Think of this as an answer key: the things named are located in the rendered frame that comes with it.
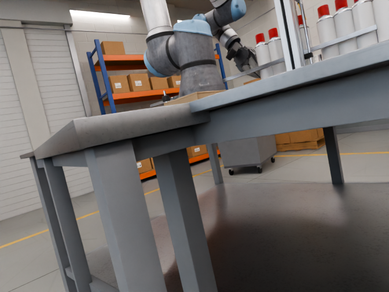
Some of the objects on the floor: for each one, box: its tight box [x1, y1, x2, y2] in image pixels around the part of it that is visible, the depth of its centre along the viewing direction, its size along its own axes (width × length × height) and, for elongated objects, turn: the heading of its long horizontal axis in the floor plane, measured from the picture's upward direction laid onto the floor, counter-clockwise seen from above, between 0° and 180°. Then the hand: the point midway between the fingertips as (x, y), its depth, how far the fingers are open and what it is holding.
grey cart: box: [217, 134, 277, 176], centre depth 354 cm, size 89×63×96 cm
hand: (257, 75), depth 101 cm, fingers closed, pressing on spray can
